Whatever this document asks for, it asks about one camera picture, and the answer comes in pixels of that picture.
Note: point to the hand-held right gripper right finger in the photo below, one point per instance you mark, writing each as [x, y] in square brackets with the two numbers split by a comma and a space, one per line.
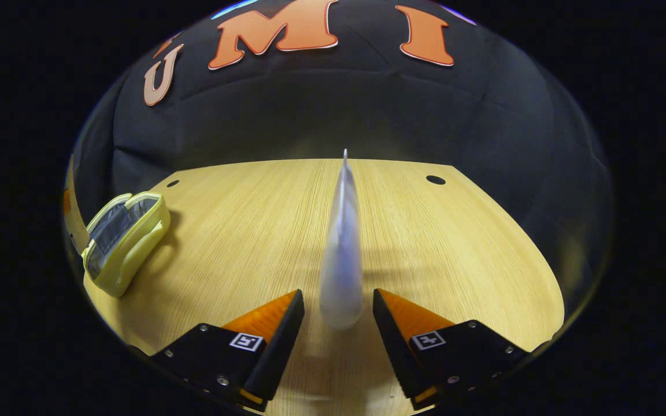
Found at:
[393, 346]

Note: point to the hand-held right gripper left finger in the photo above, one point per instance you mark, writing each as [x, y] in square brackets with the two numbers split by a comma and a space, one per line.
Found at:
[281, 346]

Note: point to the pale yellow suitcase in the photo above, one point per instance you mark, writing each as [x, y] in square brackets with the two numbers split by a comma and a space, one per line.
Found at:
[130, 242]

